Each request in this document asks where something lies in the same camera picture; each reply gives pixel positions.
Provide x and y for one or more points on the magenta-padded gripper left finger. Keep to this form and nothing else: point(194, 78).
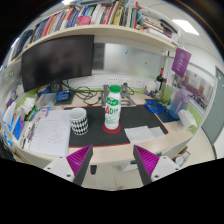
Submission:
point(60, 166)

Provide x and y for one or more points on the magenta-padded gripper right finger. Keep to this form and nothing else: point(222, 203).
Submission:
point(163, 166)

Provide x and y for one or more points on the white drink bottle green cap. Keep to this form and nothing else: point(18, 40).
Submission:
point(112, 111)

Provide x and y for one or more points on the purple water bottle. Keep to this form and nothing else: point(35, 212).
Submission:
point(178, 103)

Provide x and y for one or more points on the white paper sheet with writing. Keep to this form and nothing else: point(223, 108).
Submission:
point(50, 135)

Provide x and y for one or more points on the small white paper sheet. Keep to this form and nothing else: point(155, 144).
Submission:
point(140, 134)

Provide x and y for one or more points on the black white diamond mug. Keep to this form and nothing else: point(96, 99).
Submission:
point(79, 123)

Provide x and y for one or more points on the white tissue pack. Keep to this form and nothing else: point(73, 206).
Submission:
point(186, 119)

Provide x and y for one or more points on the black desk mat red edge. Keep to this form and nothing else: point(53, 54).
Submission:
point(140, 116)

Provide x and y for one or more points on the blue tissue pack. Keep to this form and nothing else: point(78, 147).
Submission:
point(18, 128)

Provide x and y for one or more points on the flat round red coaster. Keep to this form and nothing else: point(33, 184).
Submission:
point(111, 131)

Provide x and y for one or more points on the clear plastic box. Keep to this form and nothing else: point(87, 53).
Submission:
point(46, 100)

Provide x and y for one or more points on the white napkin stack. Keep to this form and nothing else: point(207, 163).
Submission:
point(28, 105)

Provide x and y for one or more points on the small blue box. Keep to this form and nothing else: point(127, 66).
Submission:
point(63, 96)

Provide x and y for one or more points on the grey door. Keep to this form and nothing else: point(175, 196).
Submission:
point(215, 113)

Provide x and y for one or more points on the grey metal laptop stand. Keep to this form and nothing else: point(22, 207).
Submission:
point(128, 100)

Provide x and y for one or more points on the photo poster board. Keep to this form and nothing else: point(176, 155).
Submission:
point(198, 88)

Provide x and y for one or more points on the dark wine bottle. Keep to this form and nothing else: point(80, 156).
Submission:
point(160, 80)

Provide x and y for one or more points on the purple hanging banner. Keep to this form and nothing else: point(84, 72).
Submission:
point(181, 61)

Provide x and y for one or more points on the black computer monitor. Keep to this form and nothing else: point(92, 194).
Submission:
point(56, 60)

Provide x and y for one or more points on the dark blue box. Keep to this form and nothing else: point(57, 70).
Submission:
point(21, 43)

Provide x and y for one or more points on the ceiling light panels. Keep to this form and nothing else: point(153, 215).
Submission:
point(185, 26)

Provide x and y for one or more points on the white wall socket row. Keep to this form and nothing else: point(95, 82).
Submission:
point(125, 81)

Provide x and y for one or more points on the wall shelf with books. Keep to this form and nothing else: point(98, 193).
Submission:
point(100, 31)

